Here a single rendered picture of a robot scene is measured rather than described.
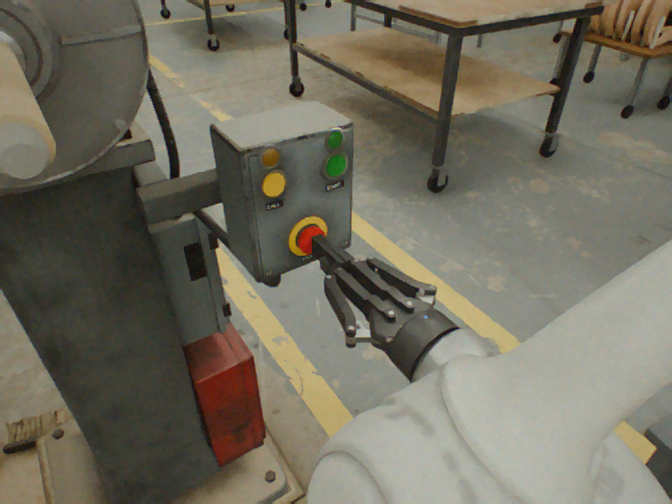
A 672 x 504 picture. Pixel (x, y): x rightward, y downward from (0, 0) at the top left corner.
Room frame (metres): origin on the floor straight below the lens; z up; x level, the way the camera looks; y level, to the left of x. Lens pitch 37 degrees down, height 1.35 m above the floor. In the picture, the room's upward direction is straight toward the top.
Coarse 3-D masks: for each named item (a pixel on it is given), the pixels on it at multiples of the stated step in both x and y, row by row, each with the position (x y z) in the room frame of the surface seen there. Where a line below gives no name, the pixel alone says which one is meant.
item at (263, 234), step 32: (224, 128) 0.56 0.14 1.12; (256, 128) 0.56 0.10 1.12; (288, 128) 0.56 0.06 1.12; (320, 128) 0.56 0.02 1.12; (352, 128) 0.58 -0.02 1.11; (224, 160) 0.54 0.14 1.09; (256, 160) 0.50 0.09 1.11; (288, 160) 0.52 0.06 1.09; (320, 160) 0.55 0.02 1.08; (352, 160) 0.58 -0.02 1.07; (224, 192) 0.56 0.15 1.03; (256, 192) 0.50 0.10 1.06; (288, 192) 0.52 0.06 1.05; (320, 192) 0.55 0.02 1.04; (256, 224) 0.50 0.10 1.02; (288, 224) 0.52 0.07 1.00; (320, 224) 0.54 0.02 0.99; (256, 256) 0.50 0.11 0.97; (288, 256) 0.52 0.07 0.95
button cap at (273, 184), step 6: (270, 174) 0.51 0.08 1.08; (276, 174) 0.51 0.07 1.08; (264, 180) 0.50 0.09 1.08; (270, 180) 0.50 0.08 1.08; (276, 180) 0.51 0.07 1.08; (282, 180) 0.51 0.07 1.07; (264, 186) 0.50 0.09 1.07; (270, 186) 0.50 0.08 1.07; (276, 186) 0.51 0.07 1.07; (282, 186) 0.51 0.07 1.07; (264, 192) 0.50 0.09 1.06; (270, 192) 0.50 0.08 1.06; (276, 192) 0.51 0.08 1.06
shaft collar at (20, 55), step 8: (0, 32) 0.38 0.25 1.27; (8, 32) 0.39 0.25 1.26; (0, 40) 0.38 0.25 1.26; (8, 40) 0.38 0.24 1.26; (16, 40) 0.39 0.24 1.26; (16, 48) 0.38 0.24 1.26; (16, 56) 0.38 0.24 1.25; (24, 56) 0.38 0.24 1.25; (24, 64) 0.38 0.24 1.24; (24, 72) 0.38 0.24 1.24
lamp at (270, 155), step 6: (270, 144) 0.51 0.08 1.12; (264, 150) 0.50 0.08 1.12; (270, 150) 0.51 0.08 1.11; (276, 150) 0.51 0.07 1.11; (258, 156) 0.50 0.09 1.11; (264, 156) 0.50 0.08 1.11; (270, 156) 0.50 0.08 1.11; (276, 156) 0.51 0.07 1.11; (264, 162) 0.50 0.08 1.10; (270, 162) 0.50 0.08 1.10; (276, 162) 0.51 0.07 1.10; (264, 168) 0.50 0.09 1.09; (270, 168) 0.51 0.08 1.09
